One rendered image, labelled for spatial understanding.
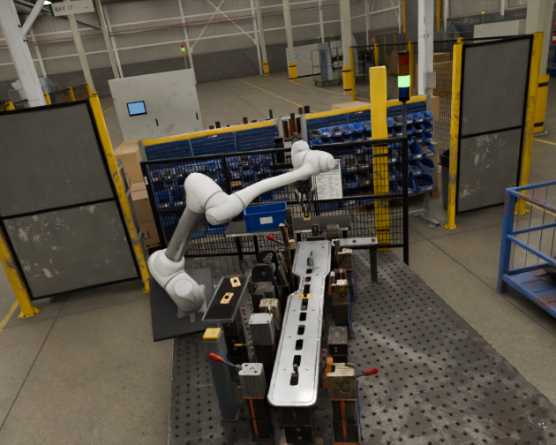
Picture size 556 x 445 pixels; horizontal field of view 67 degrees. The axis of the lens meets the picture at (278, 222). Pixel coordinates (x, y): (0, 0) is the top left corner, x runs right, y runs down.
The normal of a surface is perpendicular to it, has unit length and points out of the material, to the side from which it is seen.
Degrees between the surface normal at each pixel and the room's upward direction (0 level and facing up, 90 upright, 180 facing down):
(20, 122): 89
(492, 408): 0
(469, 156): 90
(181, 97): 90
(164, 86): 90
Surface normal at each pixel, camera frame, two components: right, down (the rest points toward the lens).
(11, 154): 0.16, 0.36
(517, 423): -0.12, -0.92
